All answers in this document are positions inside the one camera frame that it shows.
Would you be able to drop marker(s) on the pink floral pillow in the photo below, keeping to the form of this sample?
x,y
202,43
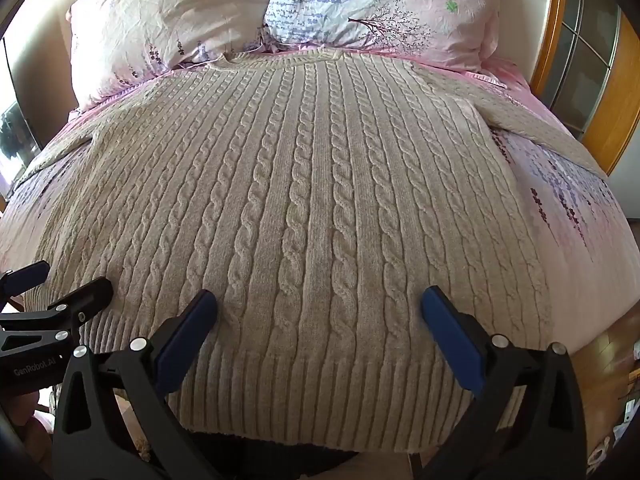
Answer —
x,y
165,25

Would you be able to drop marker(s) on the wooden headboard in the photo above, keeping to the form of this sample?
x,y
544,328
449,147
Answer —
x,y
550,25

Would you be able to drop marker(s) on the glass window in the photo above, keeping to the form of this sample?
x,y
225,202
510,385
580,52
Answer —
x,y
15,125

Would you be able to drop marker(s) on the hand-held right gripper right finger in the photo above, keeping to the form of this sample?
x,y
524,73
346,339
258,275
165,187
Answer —
x,y
452,340

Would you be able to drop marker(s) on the pink floral bed sheet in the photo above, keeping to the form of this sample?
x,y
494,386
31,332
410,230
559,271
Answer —
x,y
565,220

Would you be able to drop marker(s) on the wooden glass-pane door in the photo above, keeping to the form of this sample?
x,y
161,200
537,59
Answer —
x,y
605,85

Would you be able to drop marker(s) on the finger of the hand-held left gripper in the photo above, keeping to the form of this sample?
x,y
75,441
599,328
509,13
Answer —
x,y
87,297
25,277

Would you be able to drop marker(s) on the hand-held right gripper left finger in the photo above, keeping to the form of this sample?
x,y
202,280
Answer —
x,y
186,337

